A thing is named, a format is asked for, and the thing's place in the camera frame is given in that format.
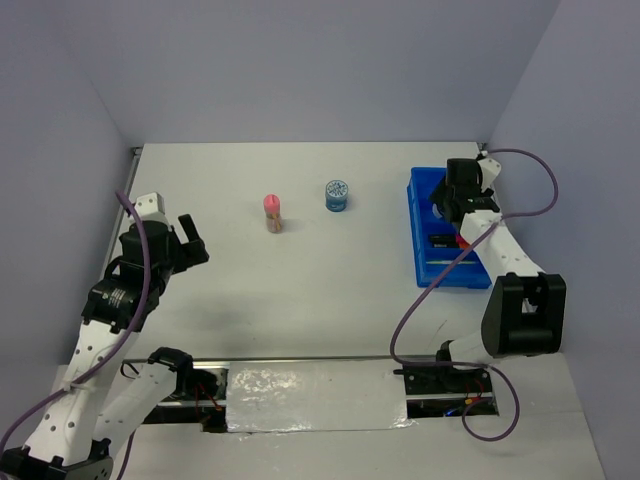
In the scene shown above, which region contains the blue compartment bin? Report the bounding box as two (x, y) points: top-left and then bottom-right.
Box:
(407, 167), (491, 290)

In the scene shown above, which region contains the blue paint jar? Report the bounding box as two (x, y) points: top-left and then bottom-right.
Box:
(325, 179), (349, 212)

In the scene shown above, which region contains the pink-capped clear bottle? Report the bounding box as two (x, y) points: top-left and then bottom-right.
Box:
(263, 194), (282, 233)

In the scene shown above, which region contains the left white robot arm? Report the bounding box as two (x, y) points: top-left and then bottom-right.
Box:
(1, 192), (209, 479)

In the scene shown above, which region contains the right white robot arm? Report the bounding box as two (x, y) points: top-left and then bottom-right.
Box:
(430, 156), (567, 391)

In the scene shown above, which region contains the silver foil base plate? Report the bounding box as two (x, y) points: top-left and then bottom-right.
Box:
(226, 359), (412, 433)

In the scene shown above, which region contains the yellow thin highlighter pen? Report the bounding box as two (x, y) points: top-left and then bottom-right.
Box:
(425, 260), (478, 265)

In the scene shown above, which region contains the grey-blue paint jar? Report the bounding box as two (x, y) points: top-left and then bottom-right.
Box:
(432, 204), (444, 220)

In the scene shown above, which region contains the pink-capped black highlighter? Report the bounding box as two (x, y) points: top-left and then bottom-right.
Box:
(456, 235), (469, 248)

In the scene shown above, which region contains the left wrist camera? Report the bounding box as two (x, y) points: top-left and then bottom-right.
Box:
(133, 192), (168, 224)

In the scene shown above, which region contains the orange-capped black highlighter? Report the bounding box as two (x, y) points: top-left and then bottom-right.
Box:
(428, 234), (459, 248)

